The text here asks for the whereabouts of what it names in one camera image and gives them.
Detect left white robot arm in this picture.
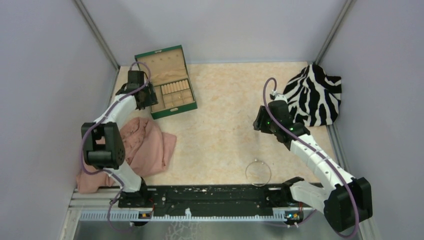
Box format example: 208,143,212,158
79,69,158,207

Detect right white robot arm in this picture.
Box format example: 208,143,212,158
253,91,373,232

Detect green jewelry box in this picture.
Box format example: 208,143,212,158
134,45,198,120

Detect silver pearl bangle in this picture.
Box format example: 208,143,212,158
244,158,272,187

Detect zebra print cloth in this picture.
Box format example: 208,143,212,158
283,64,342,127

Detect pink cloth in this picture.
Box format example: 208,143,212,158
76,117,177,194

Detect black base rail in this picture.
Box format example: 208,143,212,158
118,184,307,217

